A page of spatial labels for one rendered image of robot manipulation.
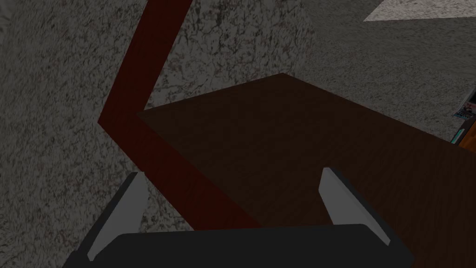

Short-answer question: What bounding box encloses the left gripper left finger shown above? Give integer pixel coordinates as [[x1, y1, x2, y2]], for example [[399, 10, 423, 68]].
[[75, 171, 150, 262]]

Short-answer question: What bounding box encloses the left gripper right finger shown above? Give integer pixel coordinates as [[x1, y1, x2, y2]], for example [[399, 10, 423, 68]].
[[318, 167, 392, 247]]

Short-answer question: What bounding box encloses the orange wooden shelf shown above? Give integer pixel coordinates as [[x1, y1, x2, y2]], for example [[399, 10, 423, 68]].
[[450, 87, 476, 152]]

